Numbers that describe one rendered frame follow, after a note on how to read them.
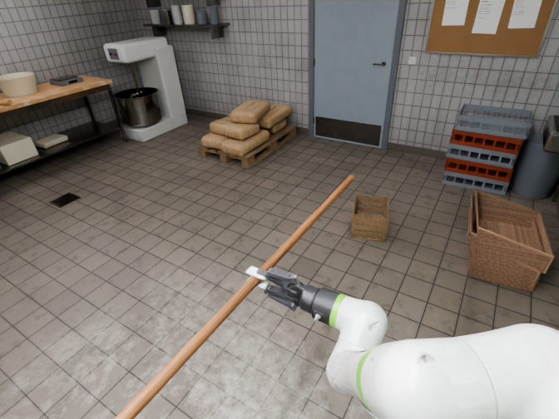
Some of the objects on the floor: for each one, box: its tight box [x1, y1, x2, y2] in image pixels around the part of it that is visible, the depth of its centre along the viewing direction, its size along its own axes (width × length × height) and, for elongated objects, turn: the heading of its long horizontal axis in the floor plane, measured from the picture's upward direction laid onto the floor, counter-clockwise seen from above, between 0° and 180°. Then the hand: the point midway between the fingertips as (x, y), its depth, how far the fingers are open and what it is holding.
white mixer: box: [103, 37, 188, 142], centre depth 516 cm, size 100×66×132 cm, turn 152°
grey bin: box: [510, 133, 559, 200], centre depth 332 cm, size 38×38×55 cm
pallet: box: [199, 125, 296, 169], centre depth 476 cm, size 120×80×14 cm, turn 152°
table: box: [0, 75, 127, 175], centre depth 436 cm, size 220×80×90 cm, turn 152°
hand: (257, 277), depth 105 cm, fingers closed on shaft, 3 cm apart
